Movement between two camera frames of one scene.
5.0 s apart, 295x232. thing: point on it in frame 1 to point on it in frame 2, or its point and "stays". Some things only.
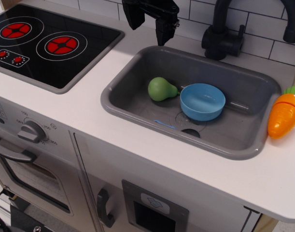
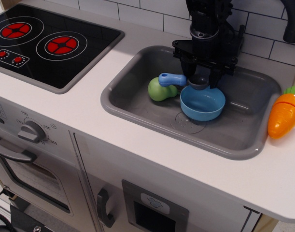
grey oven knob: (32, 130) stays
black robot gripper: (166, 12) to (220, 53)
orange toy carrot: (285, 113) stays
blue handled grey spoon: (161, 123) to (196, 83)
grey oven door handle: (12, 152) stays
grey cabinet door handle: (107, 219) stays
